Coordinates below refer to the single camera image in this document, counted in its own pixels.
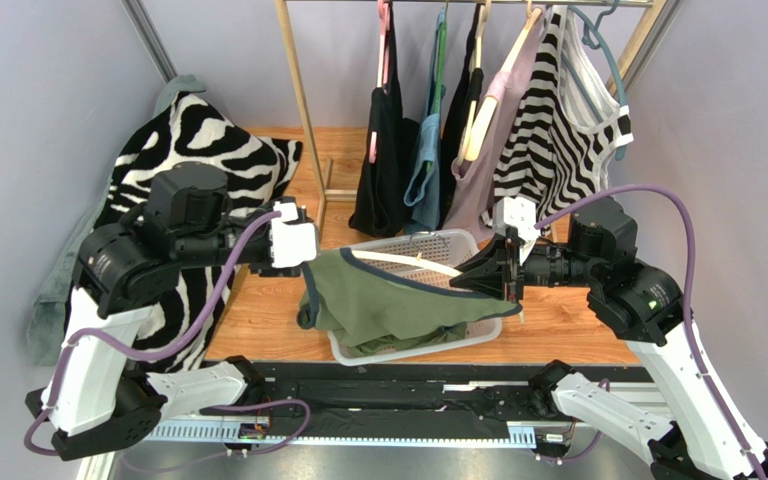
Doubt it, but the green tank top navy trim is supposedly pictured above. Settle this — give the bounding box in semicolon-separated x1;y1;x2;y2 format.
296;248;522;357

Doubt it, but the cream plastic hanger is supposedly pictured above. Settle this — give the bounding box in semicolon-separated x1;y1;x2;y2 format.
348;229;479;290

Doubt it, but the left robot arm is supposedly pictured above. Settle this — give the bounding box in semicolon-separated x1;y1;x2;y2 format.
24;162;319;461

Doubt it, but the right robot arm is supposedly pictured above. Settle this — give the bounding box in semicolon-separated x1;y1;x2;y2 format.
452;197;768;479

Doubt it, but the lilac ribbed tank top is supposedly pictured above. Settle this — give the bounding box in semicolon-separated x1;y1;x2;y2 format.
443;8;545;243

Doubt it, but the blue ribbed tank top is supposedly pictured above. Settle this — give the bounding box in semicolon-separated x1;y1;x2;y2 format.
403;44;446;234

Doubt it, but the black white striped tank top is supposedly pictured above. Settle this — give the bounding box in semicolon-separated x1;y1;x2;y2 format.
492;6;633;219

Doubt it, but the wooden hanger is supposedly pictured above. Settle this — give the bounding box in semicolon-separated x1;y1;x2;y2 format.
456;1;543;166

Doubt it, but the green hanger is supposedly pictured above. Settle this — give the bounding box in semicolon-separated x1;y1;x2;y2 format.
427;6;448;115

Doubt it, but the pink hanger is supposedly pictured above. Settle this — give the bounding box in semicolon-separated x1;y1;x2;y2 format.
368;0;390;164

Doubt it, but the white perforated plastic basket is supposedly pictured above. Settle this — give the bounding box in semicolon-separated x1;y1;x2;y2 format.
327;229;503;366

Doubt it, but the zebra print blanket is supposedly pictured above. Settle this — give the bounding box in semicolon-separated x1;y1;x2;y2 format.
63;91;304;374

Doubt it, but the wooden clothes rack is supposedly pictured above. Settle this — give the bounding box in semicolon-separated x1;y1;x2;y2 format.
274;0;683;229

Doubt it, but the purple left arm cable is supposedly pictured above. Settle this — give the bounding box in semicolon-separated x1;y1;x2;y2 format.
22;210;283;458

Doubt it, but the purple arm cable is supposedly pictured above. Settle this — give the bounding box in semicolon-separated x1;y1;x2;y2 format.
22;210;283;458
533;184;768;480

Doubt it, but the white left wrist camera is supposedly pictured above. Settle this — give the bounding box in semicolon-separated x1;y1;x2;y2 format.
270;198;320;268

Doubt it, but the teal wire hanger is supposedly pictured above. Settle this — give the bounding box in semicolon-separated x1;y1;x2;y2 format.
563;0;628;161

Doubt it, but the black mounting rail base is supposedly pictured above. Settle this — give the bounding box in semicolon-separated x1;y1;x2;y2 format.
109;359;652;461

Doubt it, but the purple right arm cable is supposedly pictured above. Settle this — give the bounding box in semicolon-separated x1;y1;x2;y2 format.
533;184;768;480

